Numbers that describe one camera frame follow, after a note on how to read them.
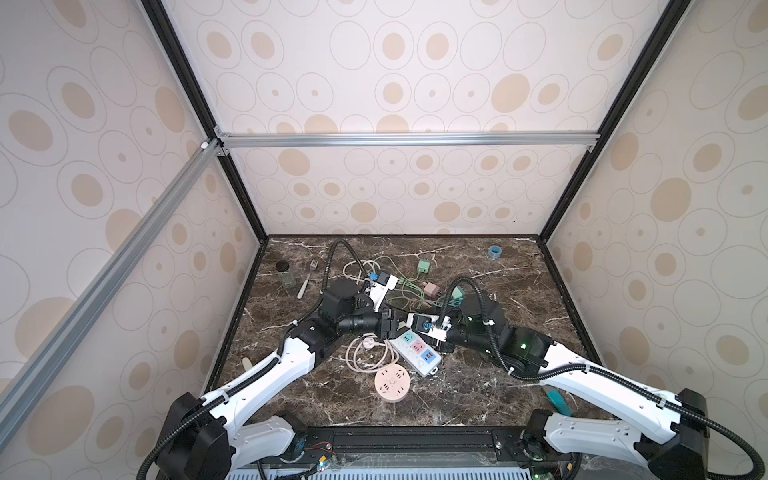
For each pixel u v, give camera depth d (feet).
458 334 1.95
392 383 2.67
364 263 3.46
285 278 3.29
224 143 2.97
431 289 3.29
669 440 1.34
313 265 3.59
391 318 2.05
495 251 3.77
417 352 2.84
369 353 2.94
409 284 3.47
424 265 3.58
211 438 1.25
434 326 1.82
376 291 2.16
